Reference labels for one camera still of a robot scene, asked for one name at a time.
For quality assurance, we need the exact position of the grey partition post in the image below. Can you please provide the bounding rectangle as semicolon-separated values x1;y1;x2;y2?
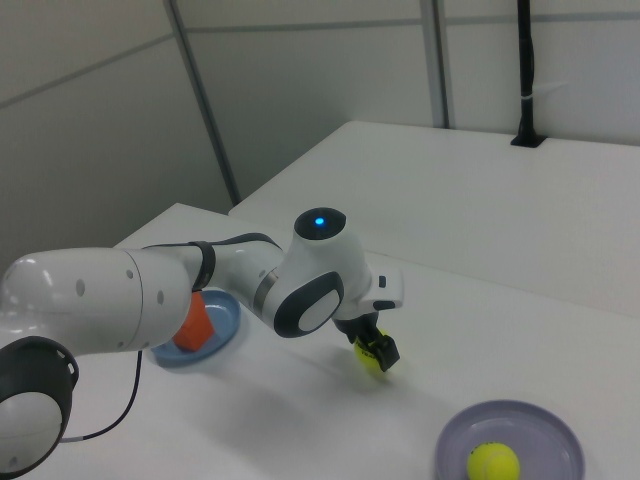
419;0;455;130
167;0;242;207

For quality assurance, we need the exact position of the yellow tennis ball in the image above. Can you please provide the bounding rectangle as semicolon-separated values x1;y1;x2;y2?
467;442;521;480
352;327;394;377

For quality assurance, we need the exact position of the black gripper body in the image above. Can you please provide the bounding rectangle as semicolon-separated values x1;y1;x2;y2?
338;313;381;346

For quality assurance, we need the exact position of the white side table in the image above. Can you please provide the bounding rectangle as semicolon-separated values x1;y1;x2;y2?
228;119;640;321

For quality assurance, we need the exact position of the blue plate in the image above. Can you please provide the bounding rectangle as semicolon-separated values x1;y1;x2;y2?
149;288;242;370

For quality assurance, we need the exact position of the orange foam cube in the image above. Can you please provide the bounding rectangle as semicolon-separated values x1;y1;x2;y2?
172;319;217;354
185;292;211;329

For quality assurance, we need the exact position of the black pole with base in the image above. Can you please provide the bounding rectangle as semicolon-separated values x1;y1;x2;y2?
509;0;547;149

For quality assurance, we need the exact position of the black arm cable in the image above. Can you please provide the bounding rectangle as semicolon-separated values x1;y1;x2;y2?
62;232;281;444

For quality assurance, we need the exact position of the purple plate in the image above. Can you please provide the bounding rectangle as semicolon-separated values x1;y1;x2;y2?
434;398;586;480

